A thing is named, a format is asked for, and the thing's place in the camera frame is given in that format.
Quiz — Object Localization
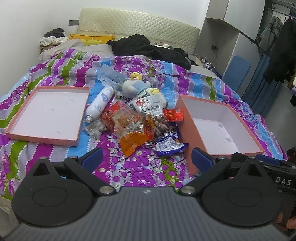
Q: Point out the clear grey snack packet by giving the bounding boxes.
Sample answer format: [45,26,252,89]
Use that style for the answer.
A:
[83,119,107,141]

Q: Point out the orange snack packet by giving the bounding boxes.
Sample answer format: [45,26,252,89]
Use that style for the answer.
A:
[119,132,148,157]

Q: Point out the blue snack packet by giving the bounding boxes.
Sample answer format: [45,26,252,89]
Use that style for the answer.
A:
[155,131,189,156]

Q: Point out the red clear long snack packet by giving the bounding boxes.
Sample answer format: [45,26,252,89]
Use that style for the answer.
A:
[100,100,154,141]

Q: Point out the small red foil packet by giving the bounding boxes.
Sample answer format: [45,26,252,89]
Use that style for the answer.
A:
[163,108,184,122]

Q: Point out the white red-label snack packet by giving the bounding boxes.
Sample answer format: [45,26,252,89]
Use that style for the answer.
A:
[132,95,163,116]

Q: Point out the green bean snack packet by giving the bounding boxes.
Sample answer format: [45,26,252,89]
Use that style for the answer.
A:
[125,90,163,110]

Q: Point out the person's right hand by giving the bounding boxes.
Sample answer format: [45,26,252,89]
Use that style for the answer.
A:
[275,212,296,232]

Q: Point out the deep pink cardboard box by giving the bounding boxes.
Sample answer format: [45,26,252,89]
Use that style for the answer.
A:
[176,94,264,176]

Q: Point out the shallow pink box lid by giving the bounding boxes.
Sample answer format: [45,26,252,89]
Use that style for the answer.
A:
[6,86,90,147]

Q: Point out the white spray bottle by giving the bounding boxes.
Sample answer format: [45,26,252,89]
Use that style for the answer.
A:
[85,86,114,123]

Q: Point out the blue and white plush toy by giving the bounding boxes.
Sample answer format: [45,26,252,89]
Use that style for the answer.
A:
[122,72,168,108]

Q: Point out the blue plastic bag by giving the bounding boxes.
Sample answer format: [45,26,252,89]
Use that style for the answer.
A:
[96,64,128,92]

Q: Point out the floral purple bedspread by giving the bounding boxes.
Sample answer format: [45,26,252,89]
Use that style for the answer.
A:
[0,48,289,202]

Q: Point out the hanging dark clothes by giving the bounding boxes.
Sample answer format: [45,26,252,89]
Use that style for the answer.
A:
[259,16,296,107]

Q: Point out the yellow pillow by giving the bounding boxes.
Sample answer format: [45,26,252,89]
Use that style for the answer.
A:
[69,34,115,46]

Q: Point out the black clothes pile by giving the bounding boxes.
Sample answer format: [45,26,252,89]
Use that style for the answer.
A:
[107,34,197,70]

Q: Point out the clothes heap on nightstand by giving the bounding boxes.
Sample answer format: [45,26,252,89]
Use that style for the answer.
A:
[40,28,69,46]

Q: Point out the white wardrobe cabinet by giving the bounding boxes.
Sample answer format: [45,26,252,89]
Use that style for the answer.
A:
[195,0,266,75]

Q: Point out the cream quilted headboard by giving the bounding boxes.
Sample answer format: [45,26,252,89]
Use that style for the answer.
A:
[77,8,200,54]

